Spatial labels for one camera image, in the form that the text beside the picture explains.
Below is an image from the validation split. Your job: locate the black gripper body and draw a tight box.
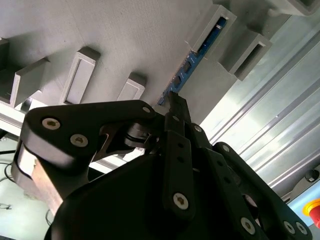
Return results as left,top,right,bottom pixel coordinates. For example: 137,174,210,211
43,149,251,240

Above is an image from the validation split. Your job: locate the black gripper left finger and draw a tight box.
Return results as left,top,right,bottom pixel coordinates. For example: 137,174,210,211
11,92,198,221

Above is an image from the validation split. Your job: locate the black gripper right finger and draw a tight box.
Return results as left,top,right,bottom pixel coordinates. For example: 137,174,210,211
174,96,313,240

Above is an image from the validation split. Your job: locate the blue RAM stick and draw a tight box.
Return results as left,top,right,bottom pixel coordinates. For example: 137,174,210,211
157,16,230,106

